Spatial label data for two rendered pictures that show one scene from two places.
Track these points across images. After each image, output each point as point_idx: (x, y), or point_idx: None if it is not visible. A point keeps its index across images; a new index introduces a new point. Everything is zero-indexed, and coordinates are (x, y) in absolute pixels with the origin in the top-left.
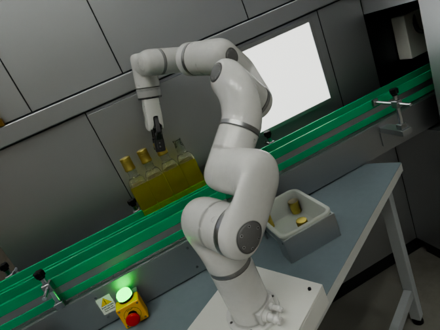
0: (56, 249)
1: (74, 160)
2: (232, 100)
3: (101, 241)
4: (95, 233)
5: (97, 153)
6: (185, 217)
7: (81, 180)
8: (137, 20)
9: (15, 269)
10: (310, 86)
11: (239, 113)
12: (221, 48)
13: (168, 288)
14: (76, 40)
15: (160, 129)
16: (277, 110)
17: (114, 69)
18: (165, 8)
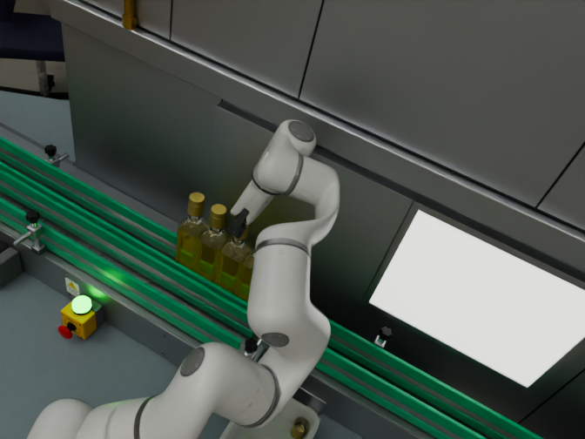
0: (113, 172)
1: (178, 124)
2: (156, 418)
3: (116, 236)
4: (134, 212)
5: (205, 142)
6: (40, 417)
7: (172, 147)
8: (373, 61)
9: (64, 156)
10: (516, 353)
11: (147, 436)
12: (264, 325)
13: (128, 334)
14: (275, 11)
15: (237, 227)
16: (440, 323)
17: (292, 86)
18: (426, 83)
